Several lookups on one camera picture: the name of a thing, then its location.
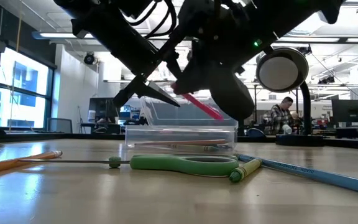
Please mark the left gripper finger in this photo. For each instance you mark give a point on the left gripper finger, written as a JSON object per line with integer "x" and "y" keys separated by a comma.
{"x": 157, "y": 93}
{"x": 191, "y": 77}

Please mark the pink highlighter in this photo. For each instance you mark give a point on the pink highlighter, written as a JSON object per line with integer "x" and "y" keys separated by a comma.
{"x": 202, "y": 106}

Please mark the clear plastic supply box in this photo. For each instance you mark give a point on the clear plastic supply box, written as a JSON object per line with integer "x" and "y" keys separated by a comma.
{"x": 182, "y": 133}

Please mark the olive green crayon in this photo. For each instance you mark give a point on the olive green crayon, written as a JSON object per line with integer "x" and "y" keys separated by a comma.
{"x": 244, "y": 170}

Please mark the blue pencil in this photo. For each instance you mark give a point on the blue pencil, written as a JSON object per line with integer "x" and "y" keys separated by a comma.
{"x": 306, "y": 174}

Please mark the long orange pencil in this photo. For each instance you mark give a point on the long orange pencil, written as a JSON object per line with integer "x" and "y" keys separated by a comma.
{"x": 17, "y": 161}

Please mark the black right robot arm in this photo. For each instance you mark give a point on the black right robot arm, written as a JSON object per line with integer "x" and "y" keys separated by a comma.
{"x": 291, "y": 18}

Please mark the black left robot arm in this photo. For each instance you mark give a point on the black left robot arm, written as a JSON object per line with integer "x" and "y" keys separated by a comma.
{"x": 104, "y": 25}

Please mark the blue chair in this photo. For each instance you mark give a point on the blue chair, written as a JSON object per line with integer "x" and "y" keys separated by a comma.
{"x": 256, "y": 132}

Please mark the black desk lamp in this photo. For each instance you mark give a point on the black desk lamp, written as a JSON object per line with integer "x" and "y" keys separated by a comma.
{"x": 278, "y": 70}

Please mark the person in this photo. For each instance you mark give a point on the person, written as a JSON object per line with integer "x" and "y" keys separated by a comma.
{"x": 280, "y": 118}
{"x": 295, "y": 116}

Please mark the black computer monitor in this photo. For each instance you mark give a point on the black computer monitor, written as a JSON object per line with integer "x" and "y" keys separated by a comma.
{"x": 350, "y": 112}
{"x": 104, "y": 109}

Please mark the round black ceiling speaker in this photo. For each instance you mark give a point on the round black ceiling speaker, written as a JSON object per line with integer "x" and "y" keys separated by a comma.
{"x": 89, "y": 58}

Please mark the white cup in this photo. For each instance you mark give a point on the white cup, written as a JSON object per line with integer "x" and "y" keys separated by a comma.
{"x": 287, "y": 129}

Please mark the long ceiling light bar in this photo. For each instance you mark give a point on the long ceiling light bar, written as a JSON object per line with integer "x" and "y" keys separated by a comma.
{"x": 57, "y": 35}

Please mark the grey office chair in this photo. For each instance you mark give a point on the grey office chair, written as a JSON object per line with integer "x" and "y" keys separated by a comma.
{"x": 60, "y": 126}

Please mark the large window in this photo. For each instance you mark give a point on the large window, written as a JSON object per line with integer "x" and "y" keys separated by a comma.
{"x": 23, "y": 93}

